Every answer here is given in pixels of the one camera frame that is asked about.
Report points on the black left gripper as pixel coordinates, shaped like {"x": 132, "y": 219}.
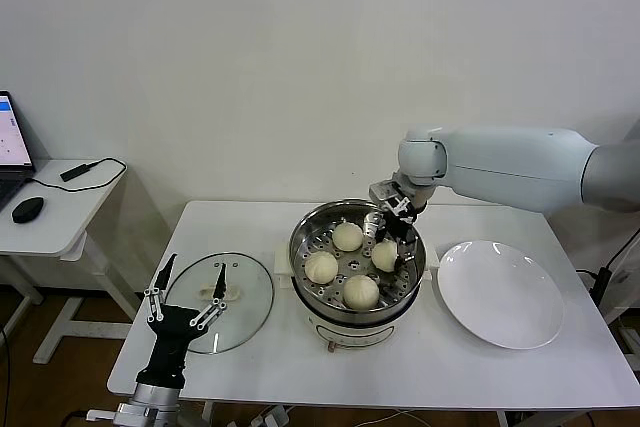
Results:
{"x": 170, "y": 329}

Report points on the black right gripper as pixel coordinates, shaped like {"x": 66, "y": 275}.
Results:
{"x": 400, "y": 227}

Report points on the white steamed baozi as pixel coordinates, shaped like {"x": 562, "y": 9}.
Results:
{"x": 321, "y": 267}
{"x": 360, "y": 292}
{"x": 384, "y": 256}
{"x": 347, "y": 237}

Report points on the round glass lid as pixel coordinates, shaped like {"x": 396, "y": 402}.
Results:
{"x": 250, "y": 297}

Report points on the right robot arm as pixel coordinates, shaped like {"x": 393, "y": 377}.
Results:
{"x": 500, "y": 162}

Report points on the stainless steel steamer basket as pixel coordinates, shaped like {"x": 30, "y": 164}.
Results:
{"x": 400, "y": 297}

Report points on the stainless steel steamer pot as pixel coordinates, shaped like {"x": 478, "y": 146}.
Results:
{"x": 350, "y": 332}

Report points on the white round plate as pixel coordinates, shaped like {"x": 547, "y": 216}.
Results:
{"x": 500, "y": 297}

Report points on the white side desk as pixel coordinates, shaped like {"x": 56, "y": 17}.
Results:
{"x": 70, "y": 317}

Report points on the white table leg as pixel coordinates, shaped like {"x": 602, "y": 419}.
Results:
{"x": 209, "y": 414}
{"x": 500, "y": 418}

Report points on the black rectangular adapter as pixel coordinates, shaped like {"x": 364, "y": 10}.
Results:
{"x": 75, "y": 173}

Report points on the white power strip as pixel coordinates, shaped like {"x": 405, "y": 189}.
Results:
{"x": 272, "y": 417}

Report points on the black computer mouse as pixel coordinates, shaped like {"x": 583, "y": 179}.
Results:
{"x": 26, "y": 210}

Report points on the black laptop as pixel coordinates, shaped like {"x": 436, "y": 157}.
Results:
{"x": 12, "y": 147}

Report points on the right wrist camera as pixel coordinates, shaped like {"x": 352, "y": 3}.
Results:
{"x": 384, "y": 194}

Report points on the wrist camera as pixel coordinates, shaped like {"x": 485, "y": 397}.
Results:
{"x": 384, "y": 194}
{"x": 100, "y": 415}

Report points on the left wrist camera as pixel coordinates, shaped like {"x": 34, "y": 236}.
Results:
{"x": 100, "y": 415}

